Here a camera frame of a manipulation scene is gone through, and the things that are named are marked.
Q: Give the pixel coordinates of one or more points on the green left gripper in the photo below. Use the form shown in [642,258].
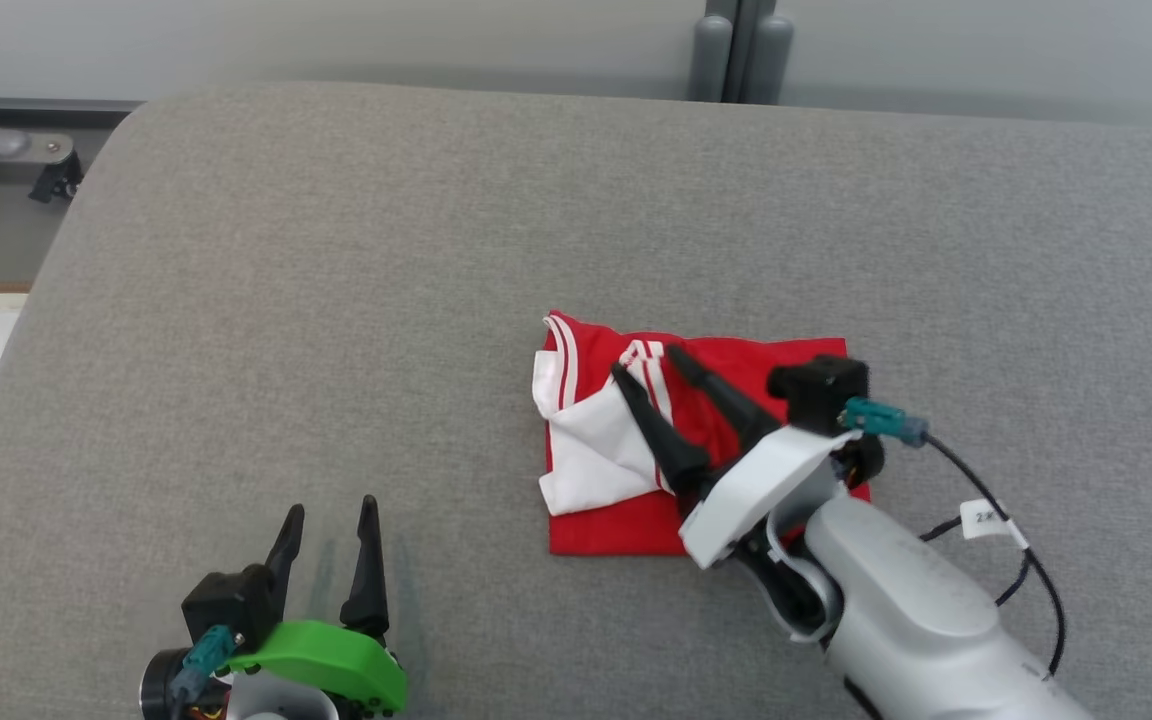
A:
[336,660]

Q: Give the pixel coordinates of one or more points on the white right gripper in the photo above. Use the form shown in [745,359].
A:
[746,500]

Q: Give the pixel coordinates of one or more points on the red white striped jersey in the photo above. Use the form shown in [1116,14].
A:
[616,525]

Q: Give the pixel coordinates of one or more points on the grey fabric sofa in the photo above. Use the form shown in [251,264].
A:
[436,300]

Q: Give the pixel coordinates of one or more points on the black caster wheel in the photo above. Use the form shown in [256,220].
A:
[58,180]

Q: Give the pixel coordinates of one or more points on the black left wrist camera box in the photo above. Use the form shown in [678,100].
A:
[231,600]

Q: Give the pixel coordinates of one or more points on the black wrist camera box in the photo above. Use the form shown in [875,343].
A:
[231,600]
[821,390]

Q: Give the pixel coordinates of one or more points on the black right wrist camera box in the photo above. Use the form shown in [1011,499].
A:
[821,390]

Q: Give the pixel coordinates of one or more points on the grey upright post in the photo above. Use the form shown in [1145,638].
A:
[771,60]
[708,60]

